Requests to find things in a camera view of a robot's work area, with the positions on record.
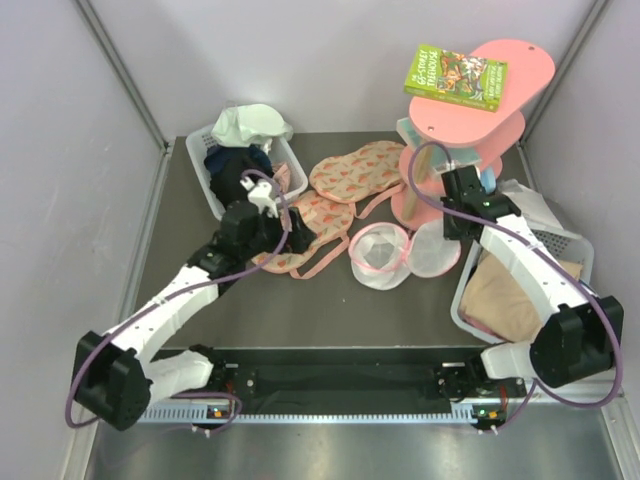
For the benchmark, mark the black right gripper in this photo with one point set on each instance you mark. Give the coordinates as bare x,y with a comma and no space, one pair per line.
452,233

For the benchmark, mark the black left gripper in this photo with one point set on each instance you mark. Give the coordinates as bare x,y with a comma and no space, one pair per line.
300,236

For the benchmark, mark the white mesh pink-trim laundry bag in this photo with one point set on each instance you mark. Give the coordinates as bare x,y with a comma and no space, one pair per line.
383,255

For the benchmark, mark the black bra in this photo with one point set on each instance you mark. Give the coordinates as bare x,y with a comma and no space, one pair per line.
226,183

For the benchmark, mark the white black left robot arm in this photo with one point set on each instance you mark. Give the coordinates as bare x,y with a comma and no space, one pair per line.
117,376

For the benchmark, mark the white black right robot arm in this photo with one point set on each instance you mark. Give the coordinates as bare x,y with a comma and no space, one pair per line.
580,333

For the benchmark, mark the light blue headphones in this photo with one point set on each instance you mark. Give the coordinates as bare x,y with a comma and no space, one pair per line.
488,180

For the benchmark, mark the peach patterned eye mask lower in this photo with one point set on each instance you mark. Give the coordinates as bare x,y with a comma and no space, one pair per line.
330,221

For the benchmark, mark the peach patterned eye mask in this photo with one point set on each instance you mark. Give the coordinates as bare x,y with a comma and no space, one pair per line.
330,221
350,178

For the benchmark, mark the pink three-tier wooden shelf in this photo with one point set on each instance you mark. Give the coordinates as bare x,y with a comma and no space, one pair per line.
530,69

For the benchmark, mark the pink lace garment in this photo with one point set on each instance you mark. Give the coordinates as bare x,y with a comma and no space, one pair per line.
282,176

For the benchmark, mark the peach patterned eye mask upper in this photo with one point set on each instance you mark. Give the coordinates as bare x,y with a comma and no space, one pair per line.
350,178

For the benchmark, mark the navy lace garment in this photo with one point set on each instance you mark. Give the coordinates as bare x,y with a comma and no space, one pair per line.
218,156

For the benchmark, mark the green treehouse book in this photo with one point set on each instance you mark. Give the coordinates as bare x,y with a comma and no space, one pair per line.
455,78

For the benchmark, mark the beige folded garment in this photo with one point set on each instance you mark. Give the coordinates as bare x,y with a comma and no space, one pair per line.
494,303

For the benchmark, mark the white plastic basket right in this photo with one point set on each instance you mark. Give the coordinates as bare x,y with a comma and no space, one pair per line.
574,252

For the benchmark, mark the white plastic basket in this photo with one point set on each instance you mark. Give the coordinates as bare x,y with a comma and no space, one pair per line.
198,143
574,252

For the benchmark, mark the white plastic basket left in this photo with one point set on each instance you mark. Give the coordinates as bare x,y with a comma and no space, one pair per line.
198,143

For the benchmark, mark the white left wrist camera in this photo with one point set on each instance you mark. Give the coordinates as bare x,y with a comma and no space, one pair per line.
261,194

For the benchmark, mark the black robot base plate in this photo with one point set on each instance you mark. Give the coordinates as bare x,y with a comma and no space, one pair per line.
353,380

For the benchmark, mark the grey slotted cable duct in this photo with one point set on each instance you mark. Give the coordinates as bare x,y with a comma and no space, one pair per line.
203,413

